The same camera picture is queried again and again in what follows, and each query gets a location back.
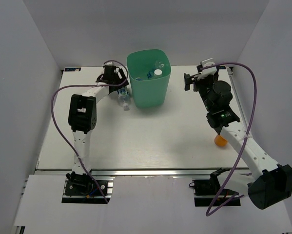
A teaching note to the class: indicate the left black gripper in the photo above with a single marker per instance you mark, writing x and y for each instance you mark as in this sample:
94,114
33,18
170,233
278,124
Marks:
123,82

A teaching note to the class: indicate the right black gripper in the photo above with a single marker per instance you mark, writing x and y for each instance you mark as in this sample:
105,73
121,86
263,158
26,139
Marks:
213,80

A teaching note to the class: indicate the bottle green blue label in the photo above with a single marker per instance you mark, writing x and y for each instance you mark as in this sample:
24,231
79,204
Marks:
124,98

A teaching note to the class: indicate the crushed bottle blue label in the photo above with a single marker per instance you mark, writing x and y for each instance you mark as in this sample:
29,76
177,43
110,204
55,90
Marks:
157,65

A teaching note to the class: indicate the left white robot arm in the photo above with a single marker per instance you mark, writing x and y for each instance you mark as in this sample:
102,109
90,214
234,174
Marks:
83,113

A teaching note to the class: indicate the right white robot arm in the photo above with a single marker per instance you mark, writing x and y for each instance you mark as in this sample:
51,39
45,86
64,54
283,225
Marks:
269,181

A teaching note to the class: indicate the green plastic bin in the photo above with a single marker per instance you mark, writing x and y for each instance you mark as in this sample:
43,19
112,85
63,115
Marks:
149,92

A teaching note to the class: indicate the orange juice bottle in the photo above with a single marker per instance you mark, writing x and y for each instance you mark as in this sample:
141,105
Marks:
220,141

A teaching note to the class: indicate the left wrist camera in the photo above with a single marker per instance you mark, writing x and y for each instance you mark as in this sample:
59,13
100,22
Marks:
109,64

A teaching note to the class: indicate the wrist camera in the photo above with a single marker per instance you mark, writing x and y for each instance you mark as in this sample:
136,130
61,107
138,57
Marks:
109,64
206,67

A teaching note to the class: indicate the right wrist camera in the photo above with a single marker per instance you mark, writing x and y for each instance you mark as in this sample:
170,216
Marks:
206,67

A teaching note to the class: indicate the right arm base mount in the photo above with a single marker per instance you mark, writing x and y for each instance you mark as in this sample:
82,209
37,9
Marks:
206,189

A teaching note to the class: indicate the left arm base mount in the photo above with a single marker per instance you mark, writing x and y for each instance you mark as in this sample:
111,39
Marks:
81,189

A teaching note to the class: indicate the aluminium frame rail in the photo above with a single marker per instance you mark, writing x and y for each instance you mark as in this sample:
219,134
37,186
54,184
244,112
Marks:
165,172

